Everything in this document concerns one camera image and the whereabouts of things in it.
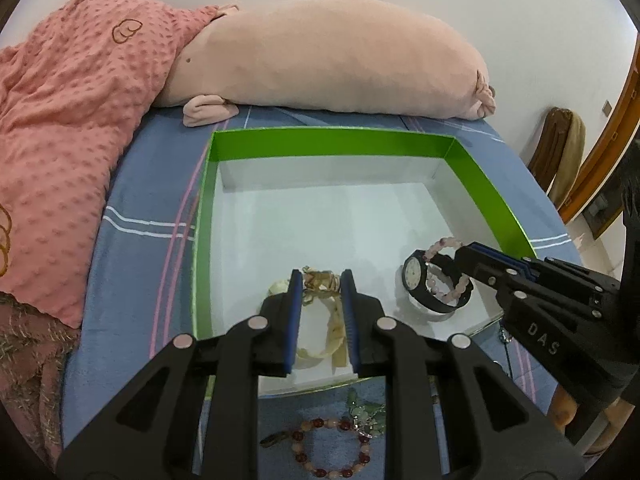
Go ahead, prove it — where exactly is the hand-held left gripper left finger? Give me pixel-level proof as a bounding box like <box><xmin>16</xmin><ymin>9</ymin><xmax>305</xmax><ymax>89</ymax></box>
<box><xmin>55</xmin><ymin>269</ymin><xmax>303</xmax><ymax>480</ymax></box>

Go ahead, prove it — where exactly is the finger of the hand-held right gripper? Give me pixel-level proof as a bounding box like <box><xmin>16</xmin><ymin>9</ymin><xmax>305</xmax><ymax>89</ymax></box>
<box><xmin>469</xmin><ymin>242</ymin><xmax>617</xmax><ymax>287</ymax></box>
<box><xmin>452</xmin><ymin>246</ymin><xmax>606</xmax><ymax>321</ymax></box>

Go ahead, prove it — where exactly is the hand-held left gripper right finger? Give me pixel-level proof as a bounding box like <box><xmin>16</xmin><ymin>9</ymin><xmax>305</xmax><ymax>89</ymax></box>
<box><xmin>341</xmin><ymin>269</ymin><xmax>586</xmax><ymax>480</ymax></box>

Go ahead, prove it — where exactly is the beige shell bracelet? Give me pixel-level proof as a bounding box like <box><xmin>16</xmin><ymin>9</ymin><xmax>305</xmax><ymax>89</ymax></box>
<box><xmin>267</xmin><ymin>267</ymin><xmax>351</xmax><ymax>368</ymax></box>

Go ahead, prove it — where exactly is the pink bead bracelet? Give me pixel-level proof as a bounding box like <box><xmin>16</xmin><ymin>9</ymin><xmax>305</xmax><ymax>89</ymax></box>
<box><xmin>422</xmin><ymin>236</ymin><xmax>473</xmax><ymax>306</ymax></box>

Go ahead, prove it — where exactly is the black wrist watch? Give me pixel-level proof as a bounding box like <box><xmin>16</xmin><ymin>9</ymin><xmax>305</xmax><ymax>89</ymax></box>
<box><xmin>402</xmin><ymin>249</ymin><xmax>473</xmax><ymax>316</ymax></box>

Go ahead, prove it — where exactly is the green and white cardboard box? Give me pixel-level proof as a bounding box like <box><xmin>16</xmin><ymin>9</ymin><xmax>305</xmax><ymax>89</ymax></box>
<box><xmin>192</xmin><ymin>127</ymin><xmax>538</xmax><ymax>396</ymax></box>

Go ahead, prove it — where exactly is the red and cream bead bracelet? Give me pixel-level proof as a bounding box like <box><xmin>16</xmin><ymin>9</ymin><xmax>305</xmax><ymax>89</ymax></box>
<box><xmin>290</xmin><ymin>417</ymin><xmax>373</xmax><ymax>480</ymax></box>

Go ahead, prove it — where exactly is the person's right hand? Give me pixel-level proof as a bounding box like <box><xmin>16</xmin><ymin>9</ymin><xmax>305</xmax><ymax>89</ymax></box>
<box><xmin>549</xmin><ymin>387</ymin><xmax>577</xmax><ymax>434</ymax></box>

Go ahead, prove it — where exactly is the green jade pendant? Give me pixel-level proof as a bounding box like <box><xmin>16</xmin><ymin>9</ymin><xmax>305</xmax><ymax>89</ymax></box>
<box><xmin>345</xmin><ymin>390</ymin><xmax>388</xmax><ymax>436</ymax></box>

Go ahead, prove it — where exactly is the wooden chair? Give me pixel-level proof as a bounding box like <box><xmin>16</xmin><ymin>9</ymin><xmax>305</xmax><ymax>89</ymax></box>
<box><xmin>527</xmin><ymin>107</ymin><xmax>588</xmax><ymax>211</ymax></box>

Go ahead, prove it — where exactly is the beige cloth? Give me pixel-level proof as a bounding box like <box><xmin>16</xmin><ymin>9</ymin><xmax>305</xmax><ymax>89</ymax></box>
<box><xmin>547</xmin><ymin>110</ymin><xmax>587</xmax><ymax>208</ymax></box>

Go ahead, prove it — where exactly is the blue striped bed sheet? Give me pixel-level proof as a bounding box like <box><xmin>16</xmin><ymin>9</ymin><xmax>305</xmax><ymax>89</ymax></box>
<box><xmin>60</xmin><ymin>105</ymin><xmax>583</xmax><ymax>480</ymax></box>

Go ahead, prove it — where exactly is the pink plush pig pillow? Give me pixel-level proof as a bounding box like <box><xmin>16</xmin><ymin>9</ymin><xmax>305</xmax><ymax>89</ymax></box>
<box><xmin>152</xmin><ymin>0</ymin><xmax>498</xmax><ymax>128</ymax></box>

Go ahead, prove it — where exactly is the brown fuzzy blanket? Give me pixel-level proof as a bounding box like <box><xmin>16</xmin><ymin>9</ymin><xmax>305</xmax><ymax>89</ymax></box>
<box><xmin>0</xmin><ymin>292</ymin><xmax>81</xmax><ymax>466</ymax></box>

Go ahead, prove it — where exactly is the pink dotted blanket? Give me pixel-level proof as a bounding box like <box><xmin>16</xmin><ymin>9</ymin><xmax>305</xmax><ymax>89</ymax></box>
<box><xmin>0</xmin><ymin>0</ymin><xmax>241</xmax><ymax>331</ymax></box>

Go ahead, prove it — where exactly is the silver chain necklace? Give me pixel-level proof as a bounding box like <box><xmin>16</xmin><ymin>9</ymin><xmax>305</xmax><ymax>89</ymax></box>
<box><xmin>497</xmin><ymin>320</ymin><xmax>516</xmax><ymax>376</ymax></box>

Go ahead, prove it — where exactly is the wooden door frame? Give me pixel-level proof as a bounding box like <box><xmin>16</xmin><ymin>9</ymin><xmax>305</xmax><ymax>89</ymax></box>
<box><xmin>557</xmin><ymin>30</ymin><xmax>640</xmax><ymax>241</ymax></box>

